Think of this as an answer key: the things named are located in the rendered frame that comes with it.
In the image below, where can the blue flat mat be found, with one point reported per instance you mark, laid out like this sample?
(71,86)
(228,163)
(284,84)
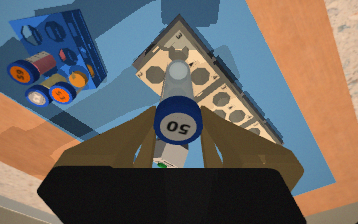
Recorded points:
(121,31)

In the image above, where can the blue tube rack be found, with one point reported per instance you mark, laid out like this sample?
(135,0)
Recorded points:
(53,41)

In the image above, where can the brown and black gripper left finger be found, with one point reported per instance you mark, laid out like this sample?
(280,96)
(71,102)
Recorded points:
(117,147)

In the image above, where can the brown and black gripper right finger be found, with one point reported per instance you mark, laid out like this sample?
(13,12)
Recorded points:
(241,148)

